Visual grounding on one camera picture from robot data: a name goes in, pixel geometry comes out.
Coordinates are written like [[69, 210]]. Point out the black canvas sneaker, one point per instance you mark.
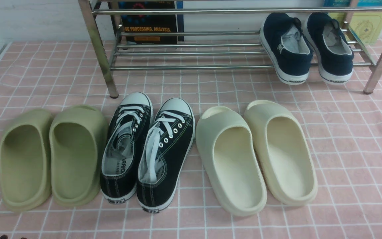
[[167, 145], [127, 133]]

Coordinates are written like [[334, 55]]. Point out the navy left slip-on shoe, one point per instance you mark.
[[287, 47]]

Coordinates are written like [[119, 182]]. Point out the navy slip-on shoe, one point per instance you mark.
[[333, 52], [287, 47]]

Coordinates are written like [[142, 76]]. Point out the metal shoe rack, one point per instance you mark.
[[90, 9]]

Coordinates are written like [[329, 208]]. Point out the navy right slip-on shoe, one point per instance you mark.
[[333, 52]]

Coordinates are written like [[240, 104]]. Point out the cream left slipper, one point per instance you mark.
[[225, 144]]

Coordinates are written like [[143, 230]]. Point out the cream slipper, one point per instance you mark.
[[225, 144], [283, 152]]

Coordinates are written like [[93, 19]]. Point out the cream right slipper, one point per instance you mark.
[[283, 152]]

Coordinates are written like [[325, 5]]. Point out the black image processing book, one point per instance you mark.
[[149, 23]]

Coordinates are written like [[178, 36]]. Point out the green right slipper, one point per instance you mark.
[[77, 138]]

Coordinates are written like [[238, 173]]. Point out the green slipper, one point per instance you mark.
[[77, 138], [25, 161]]

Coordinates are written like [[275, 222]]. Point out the green left slipper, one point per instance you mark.
[[25, 161]]

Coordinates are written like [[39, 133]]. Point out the pink checkered tablecloth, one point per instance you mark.
[[343, 128]]

